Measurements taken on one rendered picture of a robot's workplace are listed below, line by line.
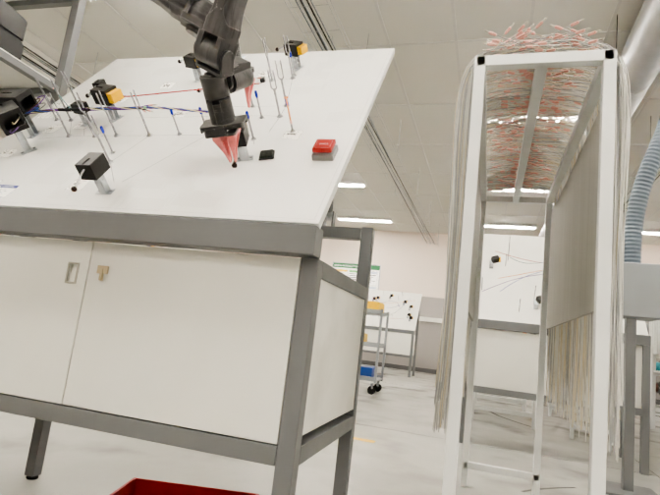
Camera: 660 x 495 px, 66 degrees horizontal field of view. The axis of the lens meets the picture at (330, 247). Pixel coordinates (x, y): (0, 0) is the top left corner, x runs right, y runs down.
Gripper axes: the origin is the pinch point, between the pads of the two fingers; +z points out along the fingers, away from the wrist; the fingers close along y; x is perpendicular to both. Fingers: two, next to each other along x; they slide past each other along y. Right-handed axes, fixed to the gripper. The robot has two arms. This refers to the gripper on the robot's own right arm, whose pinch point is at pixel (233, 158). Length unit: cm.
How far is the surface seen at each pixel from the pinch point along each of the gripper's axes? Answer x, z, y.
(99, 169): -1.2, -0.9, 33.8
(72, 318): 19, 29, 44
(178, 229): 13.6, 10.4, 12.8
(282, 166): -6.3, 6.0, -10.3
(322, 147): -6.8, 2.6, -21.2
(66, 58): -87, -17, 78
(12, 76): -77, -15, 95
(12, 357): 22, 36, 61
